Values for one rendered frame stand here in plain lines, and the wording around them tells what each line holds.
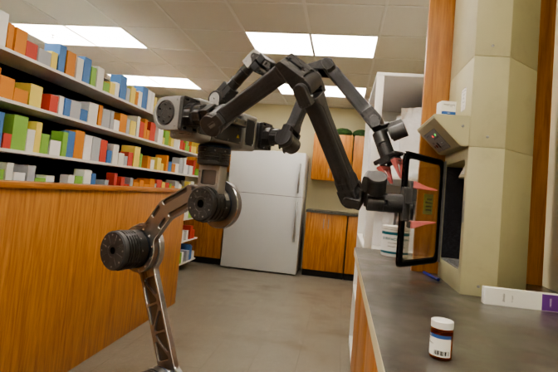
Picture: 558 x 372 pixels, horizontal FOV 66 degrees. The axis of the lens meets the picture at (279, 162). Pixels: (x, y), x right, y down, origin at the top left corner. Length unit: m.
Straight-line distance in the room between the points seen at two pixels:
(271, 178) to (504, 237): 5.12
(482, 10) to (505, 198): 0.62
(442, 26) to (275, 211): 4.81
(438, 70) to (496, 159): 0.55
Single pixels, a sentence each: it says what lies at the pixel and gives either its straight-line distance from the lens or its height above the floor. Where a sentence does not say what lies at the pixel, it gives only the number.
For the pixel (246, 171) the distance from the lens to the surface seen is 6.50.
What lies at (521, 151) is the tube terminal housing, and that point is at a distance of 1.65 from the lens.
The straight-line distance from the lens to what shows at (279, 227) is 6.42.
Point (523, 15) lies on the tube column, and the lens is 1.74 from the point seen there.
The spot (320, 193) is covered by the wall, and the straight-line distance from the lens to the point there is 7.03.
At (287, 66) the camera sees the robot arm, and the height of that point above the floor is 1.56.
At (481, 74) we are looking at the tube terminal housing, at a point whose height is 1.65.
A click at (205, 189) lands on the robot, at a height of 1.19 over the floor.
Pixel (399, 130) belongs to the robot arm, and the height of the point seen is 1.48.
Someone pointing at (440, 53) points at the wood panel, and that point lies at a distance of 1.96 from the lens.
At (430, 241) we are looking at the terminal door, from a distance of 1.75.
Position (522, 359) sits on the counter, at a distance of 1.00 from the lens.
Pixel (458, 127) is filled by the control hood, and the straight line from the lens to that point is 1.52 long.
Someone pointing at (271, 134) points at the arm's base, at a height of 1.45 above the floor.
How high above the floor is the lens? 1.21
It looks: 4 degrees up
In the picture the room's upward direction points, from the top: 5 degrees clockwise
